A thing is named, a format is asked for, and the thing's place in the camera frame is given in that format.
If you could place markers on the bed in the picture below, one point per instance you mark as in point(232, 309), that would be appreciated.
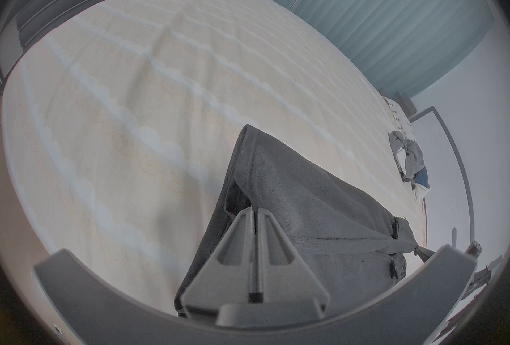
point(159, 96)

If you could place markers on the black garment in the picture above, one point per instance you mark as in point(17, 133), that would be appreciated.
point(318, 216)

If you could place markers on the pile of clothes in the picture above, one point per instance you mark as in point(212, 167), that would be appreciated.
point(410, 160)

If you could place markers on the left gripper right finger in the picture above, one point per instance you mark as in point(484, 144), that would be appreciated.
point(291, 284)

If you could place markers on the white printed pillow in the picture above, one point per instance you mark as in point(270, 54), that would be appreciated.
point(400, 116)

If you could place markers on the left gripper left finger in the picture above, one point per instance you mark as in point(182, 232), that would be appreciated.
point(215, 284)

